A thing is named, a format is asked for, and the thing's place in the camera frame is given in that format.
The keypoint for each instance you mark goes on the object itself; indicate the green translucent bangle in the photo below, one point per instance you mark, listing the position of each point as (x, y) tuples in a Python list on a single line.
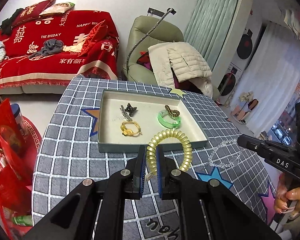
[(167, 121)]

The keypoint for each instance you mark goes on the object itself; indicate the black claw hair clip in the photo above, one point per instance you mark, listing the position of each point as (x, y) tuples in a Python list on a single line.
[(130, 110)]

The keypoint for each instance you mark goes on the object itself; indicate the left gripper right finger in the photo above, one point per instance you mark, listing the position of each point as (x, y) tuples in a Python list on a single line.
[(207, 209)]

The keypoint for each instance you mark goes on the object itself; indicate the grey-green jewelry tray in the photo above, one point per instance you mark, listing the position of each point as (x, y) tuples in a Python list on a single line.
[(110, 137)]

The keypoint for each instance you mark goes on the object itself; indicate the green armchair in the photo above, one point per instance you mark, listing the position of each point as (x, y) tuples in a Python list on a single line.
[(145, 32)]

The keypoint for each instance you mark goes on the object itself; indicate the pale green curtain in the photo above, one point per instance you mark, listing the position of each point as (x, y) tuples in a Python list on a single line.
[(208, 27)]

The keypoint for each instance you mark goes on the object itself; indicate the red gift bags pile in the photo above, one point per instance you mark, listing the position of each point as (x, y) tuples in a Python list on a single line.
[(19, 145)]

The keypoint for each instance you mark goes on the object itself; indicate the beige down jacket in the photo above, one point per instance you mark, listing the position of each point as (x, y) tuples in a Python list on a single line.
[(183, 61)]

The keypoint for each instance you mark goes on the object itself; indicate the grey garment on sofa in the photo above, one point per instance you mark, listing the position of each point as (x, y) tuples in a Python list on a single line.
[(50, 47)]

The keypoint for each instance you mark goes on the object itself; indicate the silver rhinestone hair clip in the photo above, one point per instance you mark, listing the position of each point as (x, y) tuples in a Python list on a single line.
[(125, 114)]

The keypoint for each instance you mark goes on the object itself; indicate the printed cushion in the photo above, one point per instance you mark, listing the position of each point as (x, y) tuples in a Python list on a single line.
[(58, 8)]

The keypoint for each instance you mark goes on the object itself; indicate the red cushion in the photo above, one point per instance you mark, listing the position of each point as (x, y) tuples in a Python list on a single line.
[(32, 12)]

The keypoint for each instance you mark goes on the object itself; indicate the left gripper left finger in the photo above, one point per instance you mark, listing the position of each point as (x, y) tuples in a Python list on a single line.
[(94, 209)]

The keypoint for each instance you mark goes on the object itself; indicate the red covered sofa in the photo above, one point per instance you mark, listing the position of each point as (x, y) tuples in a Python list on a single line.
[(90, 48)]

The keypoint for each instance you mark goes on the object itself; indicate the person's right hand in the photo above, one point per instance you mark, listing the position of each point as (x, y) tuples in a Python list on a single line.
[(283, 196)]

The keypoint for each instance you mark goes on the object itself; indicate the black garment on sofa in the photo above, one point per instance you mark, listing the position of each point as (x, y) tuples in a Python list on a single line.
[(6, 25)]

